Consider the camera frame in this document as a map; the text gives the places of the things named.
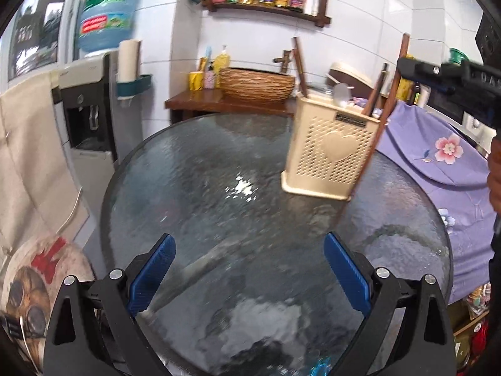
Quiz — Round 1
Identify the brown rice cooker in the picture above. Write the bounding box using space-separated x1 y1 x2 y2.
328 62 374 98

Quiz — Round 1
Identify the water dispenser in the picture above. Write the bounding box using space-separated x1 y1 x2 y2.
53 51 144 220

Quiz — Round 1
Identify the dog print cushion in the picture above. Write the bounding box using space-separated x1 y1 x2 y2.
1 237 94 371

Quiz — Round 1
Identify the wooden side counter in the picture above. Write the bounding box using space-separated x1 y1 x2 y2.
165 89 296 116

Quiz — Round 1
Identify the yellow roll package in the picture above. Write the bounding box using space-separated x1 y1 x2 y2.
396 76 414 102

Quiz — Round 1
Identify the white microwave oven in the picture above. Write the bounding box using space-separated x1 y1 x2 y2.
424 94 496 156

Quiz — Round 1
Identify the beige fabric cover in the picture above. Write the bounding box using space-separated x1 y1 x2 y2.
1 71 88 260

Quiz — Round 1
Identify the blue water jug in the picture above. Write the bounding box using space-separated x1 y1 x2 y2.
78 0 137 54

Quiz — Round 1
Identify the purple floral cloth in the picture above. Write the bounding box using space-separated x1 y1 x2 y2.
377 101 496 303

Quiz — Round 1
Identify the bronze faucet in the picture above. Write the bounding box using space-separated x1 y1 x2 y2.
273 49 294 74

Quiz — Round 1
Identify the green bowl stack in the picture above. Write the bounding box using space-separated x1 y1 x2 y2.
448 48 469 65

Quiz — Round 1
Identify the woven pattern basin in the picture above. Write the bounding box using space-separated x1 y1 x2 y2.
218 67 296 103

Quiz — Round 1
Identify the round glass table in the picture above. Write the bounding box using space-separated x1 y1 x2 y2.
101 115 453 375

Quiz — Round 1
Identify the cream perforated utensil holder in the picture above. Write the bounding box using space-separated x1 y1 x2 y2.
281 94 380 200

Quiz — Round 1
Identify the black chopstick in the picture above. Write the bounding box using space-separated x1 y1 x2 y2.
362 63 389 117

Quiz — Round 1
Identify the yellow soap bottle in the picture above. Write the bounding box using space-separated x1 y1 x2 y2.
212 45 231 88

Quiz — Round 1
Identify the paper cup stack holder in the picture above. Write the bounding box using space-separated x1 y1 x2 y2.
116 39 152 107

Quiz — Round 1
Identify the yellow cup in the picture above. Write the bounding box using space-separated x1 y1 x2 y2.
189 71 205 92

